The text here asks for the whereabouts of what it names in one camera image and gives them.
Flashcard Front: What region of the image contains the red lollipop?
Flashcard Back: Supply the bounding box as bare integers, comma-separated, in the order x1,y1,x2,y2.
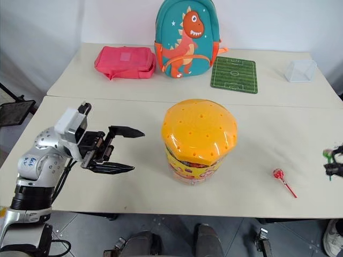
272,168,299,199

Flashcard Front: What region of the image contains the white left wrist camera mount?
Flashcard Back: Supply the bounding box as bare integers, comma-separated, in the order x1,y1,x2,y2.
54,101,93,140

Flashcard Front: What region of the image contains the black metal stand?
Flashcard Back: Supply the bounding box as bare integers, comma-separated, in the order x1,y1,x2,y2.
0,82,36,127

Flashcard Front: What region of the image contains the green football field mat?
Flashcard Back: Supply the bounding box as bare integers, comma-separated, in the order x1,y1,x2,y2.
210,56,259,95

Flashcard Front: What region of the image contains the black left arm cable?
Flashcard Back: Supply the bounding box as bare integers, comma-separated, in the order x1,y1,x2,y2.
51,157,79,202

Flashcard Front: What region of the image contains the clear plastic box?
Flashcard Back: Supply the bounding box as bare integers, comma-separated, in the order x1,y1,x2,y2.
284,59,317,84

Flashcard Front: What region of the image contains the clear printed lollipop jar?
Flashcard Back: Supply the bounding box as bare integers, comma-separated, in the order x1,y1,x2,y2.
164,144,223,187

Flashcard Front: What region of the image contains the grey metal bracket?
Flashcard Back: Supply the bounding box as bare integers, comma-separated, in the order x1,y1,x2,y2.
103,236,127,257
253,227,272,253

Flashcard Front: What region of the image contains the pink fabric bag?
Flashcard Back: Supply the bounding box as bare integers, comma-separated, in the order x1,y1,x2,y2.
93,46,157,81

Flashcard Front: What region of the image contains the dark rounded shape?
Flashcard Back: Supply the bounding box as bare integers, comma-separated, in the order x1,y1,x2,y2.
193,223,225,257
125,230,162,257

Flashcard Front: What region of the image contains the orange perforated jar lid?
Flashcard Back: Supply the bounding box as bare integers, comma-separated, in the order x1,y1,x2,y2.
160,99,239,166

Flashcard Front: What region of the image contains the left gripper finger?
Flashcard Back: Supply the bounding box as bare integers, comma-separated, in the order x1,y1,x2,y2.
87,160,135,176
105,125,146,143

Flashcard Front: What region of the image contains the teal dinosaur backpack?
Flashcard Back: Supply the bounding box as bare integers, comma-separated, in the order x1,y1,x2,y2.
153,0,230,79

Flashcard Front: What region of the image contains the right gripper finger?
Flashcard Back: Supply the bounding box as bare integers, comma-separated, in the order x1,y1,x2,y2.
331,143,343,162
323,163,343,178

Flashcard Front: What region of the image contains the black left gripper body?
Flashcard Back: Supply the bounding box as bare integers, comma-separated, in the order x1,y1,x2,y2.
77,130,115,170

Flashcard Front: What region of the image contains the white sneaker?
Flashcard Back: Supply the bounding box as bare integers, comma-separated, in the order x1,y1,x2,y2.
322,218,343,257

